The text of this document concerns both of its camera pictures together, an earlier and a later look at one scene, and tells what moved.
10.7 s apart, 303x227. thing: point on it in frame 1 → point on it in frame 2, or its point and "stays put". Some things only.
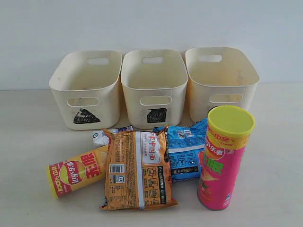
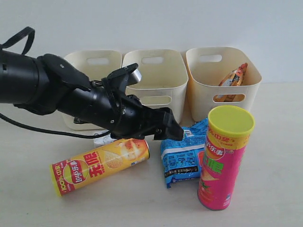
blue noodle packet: (183, 145) stays put
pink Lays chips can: (229, 128) stays put
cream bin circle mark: (218, 76) stays put
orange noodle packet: (138, 170) → (234, 78)
